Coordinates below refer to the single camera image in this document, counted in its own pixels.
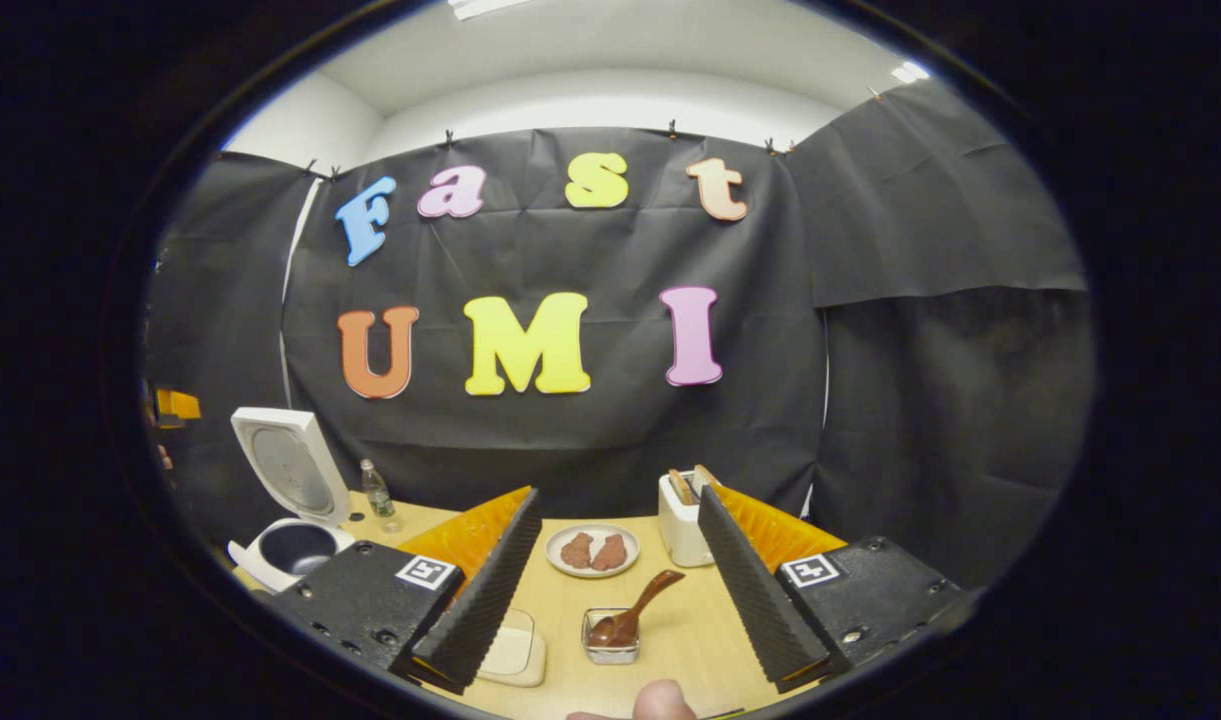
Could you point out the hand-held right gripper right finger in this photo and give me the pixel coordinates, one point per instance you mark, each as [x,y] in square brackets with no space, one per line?
[755,600]

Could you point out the white toaster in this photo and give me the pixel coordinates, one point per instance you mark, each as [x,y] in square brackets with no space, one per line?
[682,535]

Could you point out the brown wooden spoon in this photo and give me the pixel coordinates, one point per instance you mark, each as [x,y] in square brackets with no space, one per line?
[635,605]

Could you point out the brown meat piece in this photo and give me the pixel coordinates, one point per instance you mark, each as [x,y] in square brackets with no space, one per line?
[610,553]
[576,551]

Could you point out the small ceiling light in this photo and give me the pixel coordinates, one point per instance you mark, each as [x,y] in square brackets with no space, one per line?
[910,72]

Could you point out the clear plastic water bottle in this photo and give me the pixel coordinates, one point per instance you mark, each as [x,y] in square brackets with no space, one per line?
[378,495]

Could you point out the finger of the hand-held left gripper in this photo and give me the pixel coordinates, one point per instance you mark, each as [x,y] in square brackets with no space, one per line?
[178,404]

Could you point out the large ceiling light panel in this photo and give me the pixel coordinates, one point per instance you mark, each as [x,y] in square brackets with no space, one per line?
[485,6]

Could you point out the black backdrop cloth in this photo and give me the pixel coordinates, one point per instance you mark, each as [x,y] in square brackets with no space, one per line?
[570,450]

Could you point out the round white plate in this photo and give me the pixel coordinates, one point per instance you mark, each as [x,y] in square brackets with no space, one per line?
[592,575]

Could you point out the white rice cooker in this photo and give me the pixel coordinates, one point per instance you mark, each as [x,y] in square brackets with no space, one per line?
[290,470]

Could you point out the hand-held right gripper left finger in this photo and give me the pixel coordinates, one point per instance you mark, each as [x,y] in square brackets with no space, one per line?
[485,600]

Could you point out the toast slice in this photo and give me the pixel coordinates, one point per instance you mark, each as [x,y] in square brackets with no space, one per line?
[681,487]
[706,476]

